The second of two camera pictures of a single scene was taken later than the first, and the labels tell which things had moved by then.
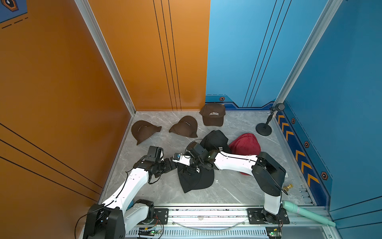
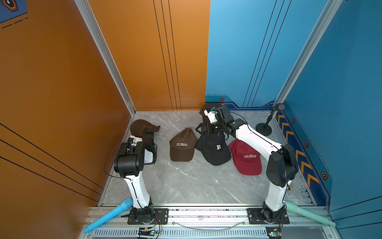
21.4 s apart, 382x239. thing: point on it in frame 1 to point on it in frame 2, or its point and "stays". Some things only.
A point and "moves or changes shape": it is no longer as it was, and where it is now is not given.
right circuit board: x=274 y=232 stays
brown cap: x=143 y=130 stays
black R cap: x=216 y=140 stays
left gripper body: x=164 y=166 to x=150 y=133
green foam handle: x=290 y=205 stays
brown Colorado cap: x=213 y=114 moves or changes shape
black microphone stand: x=264 y=129 stays
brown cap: x=186 y=126 to x=206 y=106
